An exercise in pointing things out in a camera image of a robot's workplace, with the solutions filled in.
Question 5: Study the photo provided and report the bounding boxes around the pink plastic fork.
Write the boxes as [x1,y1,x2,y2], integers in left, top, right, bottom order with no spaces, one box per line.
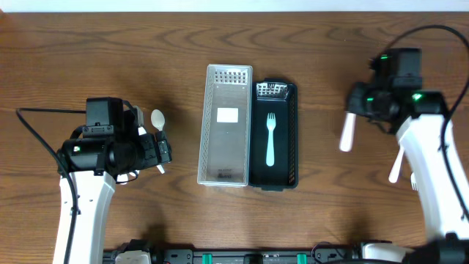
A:
[388,146,405,183]

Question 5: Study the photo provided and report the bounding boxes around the black plastic basket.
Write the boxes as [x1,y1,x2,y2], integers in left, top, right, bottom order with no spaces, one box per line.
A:
[248,78,299,191]

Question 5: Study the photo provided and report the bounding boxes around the mint green plastic fork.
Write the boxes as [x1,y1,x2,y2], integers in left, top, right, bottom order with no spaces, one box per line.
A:
[265,112,276,166]

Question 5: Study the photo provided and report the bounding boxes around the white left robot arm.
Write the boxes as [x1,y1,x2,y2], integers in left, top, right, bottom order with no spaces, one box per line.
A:
[53,128,171,263]

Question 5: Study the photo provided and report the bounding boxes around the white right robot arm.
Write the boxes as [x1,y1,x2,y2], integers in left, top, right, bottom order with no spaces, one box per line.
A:
[339,82,468,263]

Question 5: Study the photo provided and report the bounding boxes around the beige plastic spoon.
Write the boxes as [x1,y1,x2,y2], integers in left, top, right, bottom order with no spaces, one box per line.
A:
[151,109,167,174]

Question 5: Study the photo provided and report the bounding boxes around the clear plastic basket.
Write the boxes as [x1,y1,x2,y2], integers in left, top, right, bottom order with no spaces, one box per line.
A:
[197,64,253,187]

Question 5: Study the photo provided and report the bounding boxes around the white label sticker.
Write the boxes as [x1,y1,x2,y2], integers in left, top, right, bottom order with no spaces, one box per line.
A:
[216,108,239,123]

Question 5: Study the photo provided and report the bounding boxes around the white plastic fork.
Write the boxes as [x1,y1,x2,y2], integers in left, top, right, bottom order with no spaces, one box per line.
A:
[410,172,418,191]

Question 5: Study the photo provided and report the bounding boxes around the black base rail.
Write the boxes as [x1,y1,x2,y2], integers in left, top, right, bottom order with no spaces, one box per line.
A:
[101,239,387,264]

